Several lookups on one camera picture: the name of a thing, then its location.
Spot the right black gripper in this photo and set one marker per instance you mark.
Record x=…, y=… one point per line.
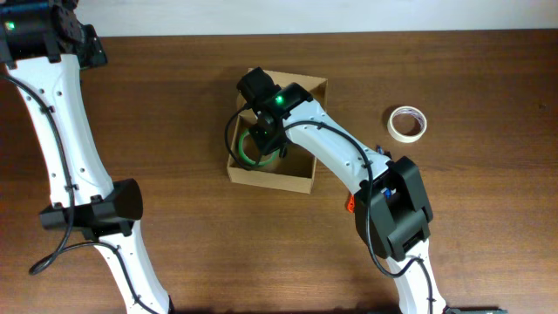
x=263, y=142

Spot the green tape roll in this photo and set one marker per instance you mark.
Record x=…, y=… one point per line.
x=241, y=148

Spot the cardboard box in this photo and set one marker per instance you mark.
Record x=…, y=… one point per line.
x=296, y=171

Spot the orange utility knife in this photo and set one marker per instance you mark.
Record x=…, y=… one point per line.
x=350, y=204

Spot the beige masking tape roll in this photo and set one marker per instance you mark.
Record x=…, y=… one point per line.
x=406, y=124

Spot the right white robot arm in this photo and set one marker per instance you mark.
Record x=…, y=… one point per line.
x=392, y=210

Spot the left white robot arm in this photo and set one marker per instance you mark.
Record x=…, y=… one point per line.
x=44, y=48

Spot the blue pen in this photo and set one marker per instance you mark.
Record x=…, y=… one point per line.
x=386, y=191

